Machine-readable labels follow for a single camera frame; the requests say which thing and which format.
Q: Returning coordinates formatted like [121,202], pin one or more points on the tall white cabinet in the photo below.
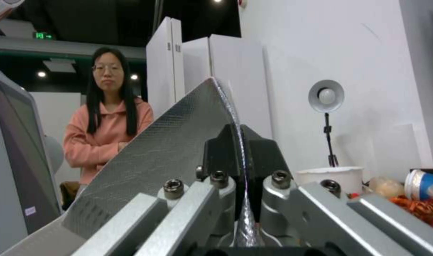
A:
[164,66]

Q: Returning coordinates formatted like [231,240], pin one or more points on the silver foil food delivery bag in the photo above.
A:
[173,149]

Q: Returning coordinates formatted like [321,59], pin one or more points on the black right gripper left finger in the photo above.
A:
[221,149]

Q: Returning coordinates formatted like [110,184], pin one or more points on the silver clip lamp with bulb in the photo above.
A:
[326,94]

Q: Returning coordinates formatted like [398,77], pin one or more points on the pale translucent food lump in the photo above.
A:
[387,186]

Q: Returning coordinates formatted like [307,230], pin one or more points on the person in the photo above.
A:
[106,125]

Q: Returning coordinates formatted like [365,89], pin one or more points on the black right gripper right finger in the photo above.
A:
[266,157]

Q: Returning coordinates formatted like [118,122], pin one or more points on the grey robot front shell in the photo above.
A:
[14,160]

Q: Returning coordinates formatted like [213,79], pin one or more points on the red crayfish shell scraps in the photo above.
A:
[420,208]

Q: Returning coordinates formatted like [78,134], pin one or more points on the blue and white paper cup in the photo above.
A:
[424,184]

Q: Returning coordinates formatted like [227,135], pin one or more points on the green exit sign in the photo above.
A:
[44,35]

